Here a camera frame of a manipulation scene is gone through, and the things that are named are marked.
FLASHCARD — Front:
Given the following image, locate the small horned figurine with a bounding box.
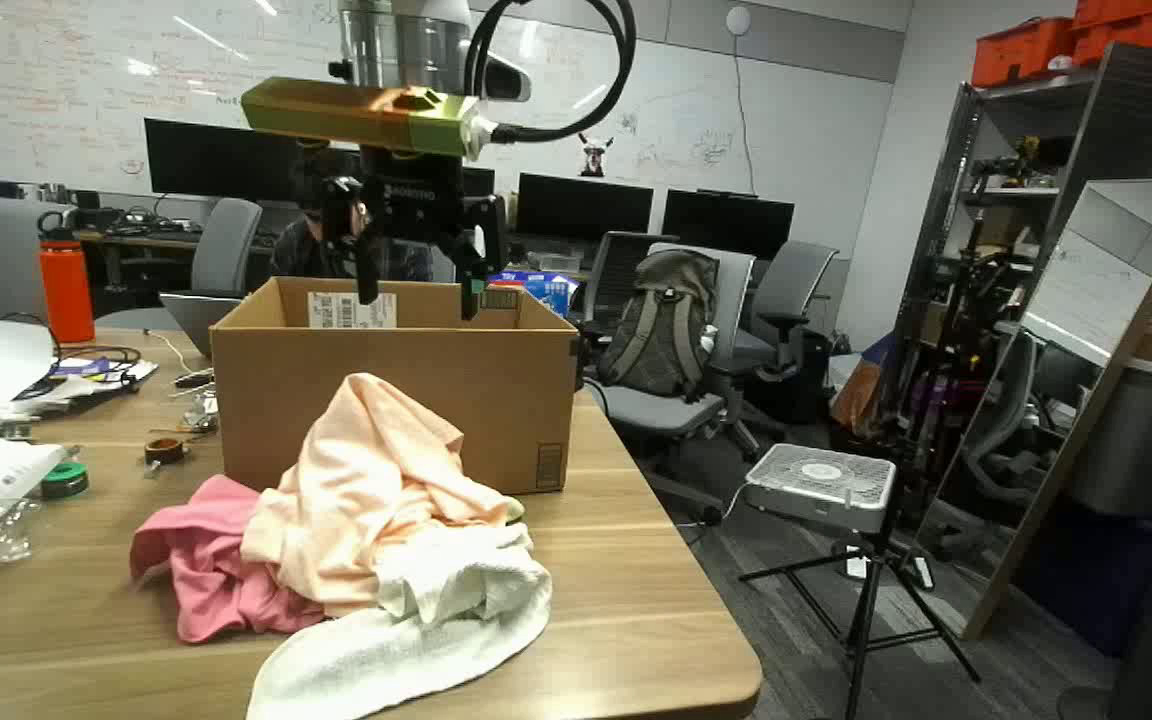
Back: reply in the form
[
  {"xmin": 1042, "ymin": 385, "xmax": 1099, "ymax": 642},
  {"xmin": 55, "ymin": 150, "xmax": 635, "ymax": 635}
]
[{"xmin": 573, "ymin": 128, "xmax": 621, "ymax": 182}]

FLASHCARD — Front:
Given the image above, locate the white panel wood frame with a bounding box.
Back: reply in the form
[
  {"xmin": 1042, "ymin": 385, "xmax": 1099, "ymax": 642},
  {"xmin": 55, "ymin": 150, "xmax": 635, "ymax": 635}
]
[{"xmin": 961, "ymin": 176, "xmax": 1152, "ymax": 645}]

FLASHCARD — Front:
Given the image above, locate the orange water bottle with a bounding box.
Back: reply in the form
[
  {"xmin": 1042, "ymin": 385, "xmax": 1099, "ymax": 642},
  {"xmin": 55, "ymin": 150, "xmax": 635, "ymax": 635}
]
[{"xmin": 37, "ymin": 236, "xmax": 102, "ymax": 354}]

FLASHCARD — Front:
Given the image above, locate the grey office chair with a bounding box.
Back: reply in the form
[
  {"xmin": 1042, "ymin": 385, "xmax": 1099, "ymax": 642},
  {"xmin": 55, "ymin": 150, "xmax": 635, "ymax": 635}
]
[
  {"xmin": 188, "ymin": 196, "xmax": 270, "ymax": 299},
  {"xmin": 585, "ymin": 236, "xmax": 760, "ymax": 529},
  {"xmin": 714, "ymin": 236, "xmax": 847, "ymax": 427}
]

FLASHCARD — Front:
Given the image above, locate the brown cardboard box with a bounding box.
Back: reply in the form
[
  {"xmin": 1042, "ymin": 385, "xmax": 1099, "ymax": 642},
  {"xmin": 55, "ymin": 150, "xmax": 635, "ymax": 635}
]
[{"xmin": 207, "ymin": 272, "xmax": 585, "ymax": 500}]

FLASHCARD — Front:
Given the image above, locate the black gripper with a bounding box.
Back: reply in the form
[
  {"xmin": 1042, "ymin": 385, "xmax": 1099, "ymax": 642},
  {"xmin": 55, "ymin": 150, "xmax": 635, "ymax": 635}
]
[{"xmin": 319, "ymin": 145, "xmax": 513, "ymax": 324}]

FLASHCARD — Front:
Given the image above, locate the pink cloth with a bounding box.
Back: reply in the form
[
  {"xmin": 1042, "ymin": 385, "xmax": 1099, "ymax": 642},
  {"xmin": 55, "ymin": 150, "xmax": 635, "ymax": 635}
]
[{"xmin": 130, "ymin": 472, "xmax": 327, "ymax": 647}]

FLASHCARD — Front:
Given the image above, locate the grey backpack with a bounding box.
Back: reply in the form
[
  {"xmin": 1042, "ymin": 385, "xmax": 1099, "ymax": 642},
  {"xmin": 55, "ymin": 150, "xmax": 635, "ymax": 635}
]
[{"xmin": 598, "ymin": 248, "xmax": 725, "ymax": 401}]

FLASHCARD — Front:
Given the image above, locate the white towel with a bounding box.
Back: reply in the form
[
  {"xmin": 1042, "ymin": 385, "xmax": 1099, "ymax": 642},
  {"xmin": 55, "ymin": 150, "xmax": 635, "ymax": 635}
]
[{"xmin": 244, "ymin": 521, "xmax": 557, "ymax": 720}]

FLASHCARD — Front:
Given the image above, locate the black camera cable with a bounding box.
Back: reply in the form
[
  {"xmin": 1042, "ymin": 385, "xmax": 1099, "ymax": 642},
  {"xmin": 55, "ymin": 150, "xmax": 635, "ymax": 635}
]
[{"xmin": 461, "ymin": 0, "xmax": 641, "ymax": 150}]

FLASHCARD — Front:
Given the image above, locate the green tape roll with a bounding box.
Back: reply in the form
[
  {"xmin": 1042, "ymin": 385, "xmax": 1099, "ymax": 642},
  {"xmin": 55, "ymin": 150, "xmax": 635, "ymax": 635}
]
[{"xmin": 37, "ymin": 455, "xmax": 94, "ymax": 500}]

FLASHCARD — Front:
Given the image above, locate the metal shelf unit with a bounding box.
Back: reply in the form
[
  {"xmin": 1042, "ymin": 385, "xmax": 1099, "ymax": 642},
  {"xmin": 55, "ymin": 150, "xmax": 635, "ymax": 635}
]
[{"xmin": 891, "ymin": 63, "xmax": 1109, "ymax": 451}]

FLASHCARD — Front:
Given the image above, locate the orange storage bin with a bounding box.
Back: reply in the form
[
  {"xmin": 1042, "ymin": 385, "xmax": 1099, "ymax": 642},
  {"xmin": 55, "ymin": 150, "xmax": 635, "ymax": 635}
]
[
  {"xmin": 973, "ymin": 13, "xmax": 1081, "ymax": 92},
  {"xmin": 1069, "ymin": 0, "xmax": 1152, "ymax": 71}
]

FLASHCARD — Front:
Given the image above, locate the white perforated square device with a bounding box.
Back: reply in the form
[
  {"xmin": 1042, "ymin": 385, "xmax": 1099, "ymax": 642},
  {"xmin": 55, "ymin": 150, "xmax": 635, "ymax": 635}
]
[{"xmin": 741, "ymin": 441, "xmax": 899, "ymax": 539}]

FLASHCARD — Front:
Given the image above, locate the grey trash bin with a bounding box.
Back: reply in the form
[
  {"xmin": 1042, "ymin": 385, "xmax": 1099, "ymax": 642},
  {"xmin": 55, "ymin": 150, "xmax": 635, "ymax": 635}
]
[{"xmin": 1064, "ymin": 349, "xmax": 1152, "ymax": 529}]

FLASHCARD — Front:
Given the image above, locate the blue cardboard box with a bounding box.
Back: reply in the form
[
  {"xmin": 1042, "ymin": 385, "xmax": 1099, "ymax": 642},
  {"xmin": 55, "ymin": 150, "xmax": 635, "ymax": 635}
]
[{"xmin": 491, "ymin": 270, "xmax": 577, "ymax": 322}]

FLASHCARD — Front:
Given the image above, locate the peach cloth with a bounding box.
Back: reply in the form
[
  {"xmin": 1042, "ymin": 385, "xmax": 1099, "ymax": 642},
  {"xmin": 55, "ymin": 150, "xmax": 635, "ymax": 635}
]
[{"xmin": 240, "ymin": 368, "xmax": 528, "ymax": 619}]

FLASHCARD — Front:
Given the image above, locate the brown tape roll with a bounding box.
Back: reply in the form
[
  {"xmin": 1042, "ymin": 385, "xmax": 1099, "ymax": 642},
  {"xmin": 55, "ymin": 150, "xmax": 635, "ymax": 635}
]
[{"xmin": 141, "ymin": 434, "xmax": 195, "ymax": 472}]

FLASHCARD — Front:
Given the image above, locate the black tripod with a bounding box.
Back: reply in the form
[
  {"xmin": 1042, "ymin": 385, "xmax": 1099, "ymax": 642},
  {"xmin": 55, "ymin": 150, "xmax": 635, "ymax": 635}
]
[{"xmin": 735, "ymin": 251, "xmax": 989, "ymax": 720}]

